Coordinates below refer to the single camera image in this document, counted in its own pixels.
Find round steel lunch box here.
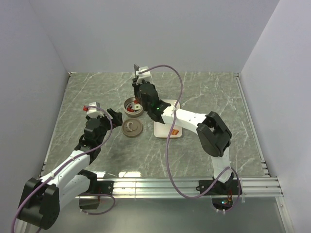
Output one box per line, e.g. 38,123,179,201
123,97,143,117

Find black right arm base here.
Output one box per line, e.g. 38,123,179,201
205,179,242,213

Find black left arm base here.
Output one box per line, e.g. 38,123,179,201
78,170,114,210

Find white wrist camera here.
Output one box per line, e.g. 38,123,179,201
83,102,104,118
136,67,152,84

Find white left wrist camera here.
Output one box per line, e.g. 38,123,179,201
83,102,104,118

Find aluminium front frame rail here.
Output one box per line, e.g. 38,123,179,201
28,177,284,200

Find glazed red meat strip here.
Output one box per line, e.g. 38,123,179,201
171,129,179,135

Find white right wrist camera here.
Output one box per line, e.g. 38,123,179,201
136,67,152,84

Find brown round lunch box lid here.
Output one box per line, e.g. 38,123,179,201
121,118,143,138

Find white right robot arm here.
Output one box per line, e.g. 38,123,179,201
132,78,233,194

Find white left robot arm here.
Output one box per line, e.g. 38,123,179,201
15,106,123,230

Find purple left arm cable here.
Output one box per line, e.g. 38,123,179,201
12,105,117,233

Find steel serving tongs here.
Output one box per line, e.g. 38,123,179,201
132,64,139,99

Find white rectangular plate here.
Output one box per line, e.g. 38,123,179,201
153,100,182,138

